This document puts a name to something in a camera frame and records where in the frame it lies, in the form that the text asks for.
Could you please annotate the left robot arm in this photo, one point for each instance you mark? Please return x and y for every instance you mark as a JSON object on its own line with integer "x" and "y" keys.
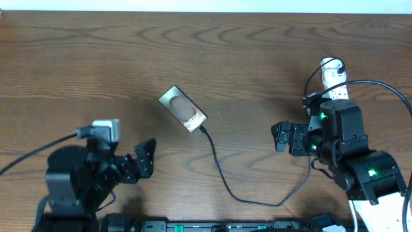
{"x": 80, "y": 178}

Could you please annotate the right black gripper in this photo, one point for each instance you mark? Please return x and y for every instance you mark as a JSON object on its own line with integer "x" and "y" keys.
{"x": 299, "y": 130}

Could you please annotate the white power strip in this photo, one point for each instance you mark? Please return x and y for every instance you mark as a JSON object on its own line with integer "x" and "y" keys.
{"x": 337, "y": 64}

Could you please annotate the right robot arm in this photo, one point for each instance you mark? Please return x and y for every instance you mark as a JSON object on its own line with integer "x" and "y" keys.
{"x": 371, "y": 179}

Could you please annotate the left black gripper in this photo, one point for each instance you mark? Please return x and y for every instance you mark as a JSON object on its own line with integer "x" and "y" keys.
{"x": 129, "y": 175}

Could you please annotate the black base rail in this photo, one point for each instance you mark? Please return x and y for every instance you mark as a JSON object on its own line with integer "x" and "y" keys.
{"x": 320, "y": 222}

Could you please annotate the Galaxy smartphone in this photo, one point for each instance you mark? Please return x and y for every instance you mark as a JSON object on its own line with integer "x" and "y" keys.
{"x": 183, "y": 109}

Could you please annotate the white USB charger plug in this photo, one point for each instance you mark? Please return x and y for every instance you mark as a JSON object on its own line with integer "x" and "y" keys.
{"x": 330, "y": 78}

